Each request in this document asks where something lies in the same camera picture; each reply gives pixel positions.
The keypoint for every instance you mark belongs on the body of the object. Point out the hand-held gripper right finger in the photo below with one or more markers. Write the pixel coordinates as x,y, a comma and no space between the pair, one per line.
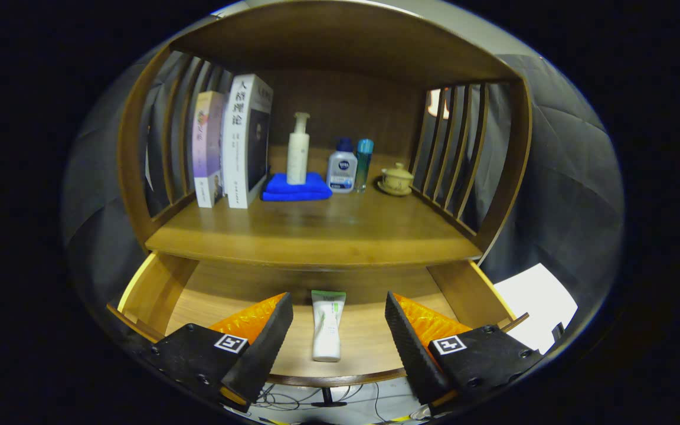
414,354

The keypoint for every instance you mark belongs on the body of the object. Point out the beige lidded teacup with saucer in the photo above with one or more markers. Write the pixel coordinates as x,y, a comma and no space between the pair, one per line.
397,179

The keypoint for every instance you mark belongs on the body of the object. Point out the thick white book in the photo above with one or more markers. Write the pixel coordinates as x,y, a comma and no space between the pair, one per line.
238,147

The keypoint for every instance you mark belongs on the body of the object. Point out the black drawer knob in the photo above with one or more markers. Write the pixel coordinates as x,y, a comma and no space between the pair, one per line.
328,404

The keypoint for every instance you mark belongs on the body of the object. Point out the blue folded towel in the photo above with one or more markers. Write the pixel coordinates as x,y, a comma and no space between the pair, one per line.
293,192

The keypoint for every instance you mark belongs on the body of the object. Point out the wooden countertop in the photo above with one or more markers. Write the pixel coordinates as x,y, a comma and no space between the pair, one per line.
316,230

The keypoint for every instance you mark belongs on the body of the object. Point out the wooden drawer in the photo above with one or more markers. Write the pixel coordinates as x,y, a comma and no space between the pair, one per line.
363,348

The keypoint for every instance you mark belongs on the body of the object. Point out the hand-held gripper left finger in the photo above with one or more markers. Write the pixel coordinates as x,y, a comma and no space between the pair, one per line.
263,354

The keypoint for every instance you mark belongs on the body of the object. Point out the white bottle blue pump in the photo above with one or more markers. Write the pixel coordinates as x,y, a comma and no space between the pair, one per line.
342,174

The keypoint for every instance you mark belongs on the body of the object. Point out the purple book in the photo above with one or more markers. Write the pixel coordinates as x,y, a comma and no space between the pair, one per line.
207,153

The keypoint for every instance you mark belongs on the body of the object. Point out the wooden cabinet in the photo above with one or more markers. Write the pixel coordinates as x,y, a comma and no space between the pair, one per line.
340,41

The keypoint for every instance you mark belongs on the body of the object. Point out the black backdrop cloth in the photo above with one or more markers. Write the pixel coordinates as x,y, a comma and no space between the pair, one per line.
564,177

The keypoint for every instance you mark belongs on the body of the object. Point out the clear bottle teal cap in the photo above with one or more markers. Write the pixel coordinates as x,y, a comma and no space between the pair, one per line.
363,162

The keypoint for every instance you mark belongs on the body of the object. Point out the white green cleanser tube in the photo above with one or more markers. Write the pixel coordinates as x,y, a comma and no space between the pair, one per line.
327,330

